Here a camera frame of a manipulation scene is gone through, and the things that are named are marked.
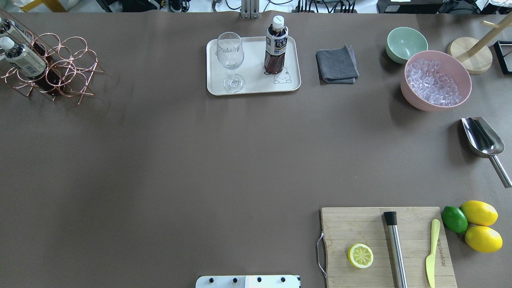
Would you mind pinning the tea bottle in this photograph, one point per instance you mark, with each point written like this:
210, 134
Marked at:
276, 42
12, 30
32, 66

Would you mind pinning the copper wire bottle basket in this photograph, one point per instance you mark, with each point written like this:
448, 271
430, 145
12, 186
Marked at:
71, 59

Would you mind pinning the cream rabbit tray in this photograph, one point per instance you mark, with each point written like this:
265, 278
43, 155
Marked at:
252, 69

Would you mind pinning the clear wine glass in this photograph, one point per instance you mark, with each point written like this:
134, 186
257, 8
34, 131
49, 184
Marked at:
230, 54

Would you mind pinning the grey folded cloth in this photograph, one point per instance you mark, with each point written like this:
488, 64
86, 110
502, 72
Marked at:
337, 66

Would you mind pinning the bamboo cutting board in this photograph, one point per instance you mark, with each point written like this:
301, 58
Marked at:
345, 226

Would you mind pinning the half lemon slice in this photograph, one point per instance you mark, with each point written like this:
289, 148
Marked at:
360, 256

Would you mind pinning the steel muddler black tip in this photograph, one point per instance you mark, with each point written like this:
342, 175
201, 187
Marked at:
390, 218

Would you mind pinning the green bowl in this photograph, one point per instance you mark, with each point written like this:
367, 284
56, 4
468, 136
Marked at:
404, 42

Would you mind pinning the pink bowl of ice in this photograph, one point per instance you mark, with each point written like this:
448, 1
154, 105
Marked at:
435, 81

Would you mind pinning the yellow plastic knife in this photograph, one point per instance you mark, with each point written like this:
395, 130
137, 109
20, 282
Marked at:
431, 257

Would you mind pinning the green lime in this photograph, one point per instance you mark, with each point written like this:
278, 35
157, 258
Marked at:
454, 219

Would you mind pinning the steel ice scoop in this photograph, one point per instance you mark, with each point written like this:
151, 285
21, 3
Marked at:
486, 143

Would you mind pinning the yellow lemon upper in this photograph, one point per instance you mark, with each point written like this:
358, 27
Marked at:
479, 212

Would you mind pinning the yellow lemon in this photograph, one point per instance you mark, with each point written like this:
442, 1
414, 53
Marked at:
483, 239
479, 212

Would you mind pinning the wooden cup tree stand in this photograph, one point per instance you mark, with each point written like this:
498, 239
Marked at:
474, 54

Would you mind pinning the yellow lemon lower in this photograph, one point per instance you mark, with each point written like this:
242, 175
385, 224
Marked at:
483, 239

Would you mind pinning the black glass tray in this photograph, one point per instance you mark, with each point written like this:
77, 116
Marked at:
503, 51

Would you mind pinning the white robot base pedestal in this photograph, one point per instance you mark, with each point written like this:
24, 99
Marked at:
249, 281

